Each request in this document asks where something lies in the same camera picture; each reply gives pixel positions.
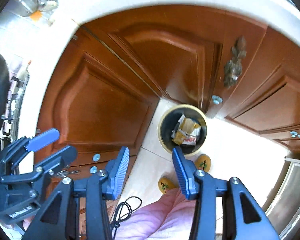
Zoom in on yellow toothpaste carton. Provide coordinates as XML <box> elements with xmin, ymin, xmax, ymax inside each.
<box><xmin>171</xmin><ymin>114</ymin><xmax>201</xmax><ymax>146</ymax></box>

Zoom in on round trash bin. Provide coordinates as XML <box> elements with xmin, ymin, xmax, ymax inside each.
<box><xmin>158</xmin><ymin>104</ymin><xmax>207</xmax><ymax>156</ymax></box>

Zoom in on steel appliance door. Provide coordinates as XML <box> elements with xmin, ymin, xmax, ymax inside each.
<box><xmin>263</xmin><ymin>154</ymin><xmax>300</xmax><ymax>239</ymax></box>

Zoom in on wooden cabinet door left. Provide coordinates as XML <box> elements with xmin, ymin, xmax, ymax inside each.
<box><xmin>34</xmin><ymin>5</ymin><xmax>225</xmax><ymax>176</ymax></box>

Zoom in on wooden cabinet door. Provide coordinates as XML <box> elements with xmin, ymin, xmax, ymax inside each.
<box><xmin>34</xmin><ymin>5</ymin><xmax>225</xmax><ymax>176</ymax></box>
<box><xmin>206</xmin><ymin>13</ymin><xmax>300</xmax><ymax>153</ymax></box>

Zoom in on pink trousers legs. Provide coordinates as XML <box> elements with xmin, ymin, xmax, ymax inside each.
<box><xmin>115</xmin><ymin>189</ymin><xmax>196</xmax><ymax>239</ymax></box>

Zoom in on right yellow slipper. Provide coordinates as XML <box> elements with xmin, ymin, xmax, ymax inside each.
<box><xmin>194</xmin><ymin>154</ymin><xmax>211</xmax><ymax>172</ymax></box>

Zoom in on blue child lock knob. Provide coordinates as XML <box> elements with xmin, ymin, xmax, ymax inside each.
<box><xmin>211</xmin><ymin>95</ymin><xmax>223</xmax><ymax>105</ymax></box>

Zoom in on wooden cabinet door right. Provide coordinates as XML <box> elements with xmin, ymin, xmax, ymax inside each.
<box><xmin>206</xmin><ymin>13</ymin><xmax>300</xmax><ymax>153</ymax></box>

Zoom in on black cable on floor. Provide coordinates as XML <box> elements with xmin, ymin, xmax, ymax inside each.
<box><xmin>110</xmin><ymin>195</ymin><xmax>143</xmax><ymax>233</ymax></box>

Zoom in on ornate brass cabinet handle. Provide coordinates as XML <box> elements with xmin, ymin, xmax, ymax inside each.
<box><xmin>223</xmin><ymin>36</ymin><xmax>247</xmax><ymax>89</ymax></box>

